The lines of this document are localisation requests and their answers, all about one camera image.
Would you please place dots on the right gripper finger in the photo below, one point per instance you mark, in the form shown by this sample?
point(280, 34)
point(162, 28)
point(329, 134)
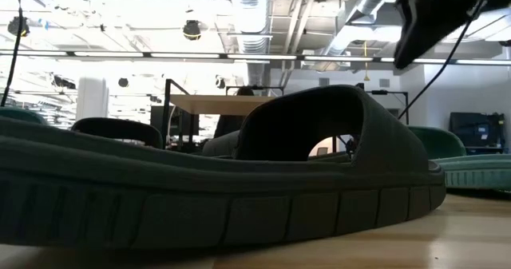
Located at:
point(423, 29)

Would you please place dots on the black rubber slide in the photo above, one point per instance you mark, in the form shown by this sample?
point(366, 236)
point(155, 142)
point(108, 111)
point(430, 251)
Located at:
point(219, 143)
point(199, 205)
point(116, 127)

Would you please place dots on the black metal wood shelf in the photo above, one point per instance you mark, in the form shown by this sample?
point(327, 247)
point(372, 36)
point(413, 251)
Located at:
point(215, 104)

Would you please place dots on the blue media cabinet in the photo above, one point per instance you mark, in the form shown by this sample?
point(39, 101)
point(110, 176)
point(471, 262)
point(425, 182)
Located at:
point(485, 150)

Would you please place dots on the person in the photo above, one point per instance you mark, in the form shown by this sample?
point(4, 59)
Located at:
point(229, 127)

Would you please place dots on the black hanging ceiling lamp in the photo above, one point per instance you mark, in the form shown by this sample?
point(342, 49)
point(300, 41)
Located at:
point(18, 26)
point(191, 29)

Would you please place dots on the small round black fixture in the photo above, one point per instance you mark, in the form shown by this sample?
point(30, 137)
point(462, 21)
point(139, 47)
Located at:
point(123, 82)

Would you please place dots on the long ceiling light strip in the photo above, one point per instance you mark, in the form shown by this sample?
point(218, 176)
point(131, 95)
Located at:
point(108, 54)

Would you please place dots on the white room pillar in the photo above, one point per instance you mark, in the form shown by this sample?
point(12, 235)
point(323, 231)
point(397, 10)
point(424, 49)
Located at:
point(92, 101)

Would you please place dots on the black metal stand frame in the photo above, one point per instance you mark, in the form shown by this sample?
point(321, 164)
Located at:
point(389, 92)

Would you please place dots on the black wall television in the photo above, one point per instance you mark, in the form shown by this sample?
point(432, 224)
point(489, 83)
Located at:
point(475, 129)

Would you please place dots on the corrugated silver air duct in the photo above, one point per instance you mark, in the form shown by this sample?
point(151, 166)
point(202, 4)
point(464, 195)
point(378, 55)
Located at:
point(251, 13)

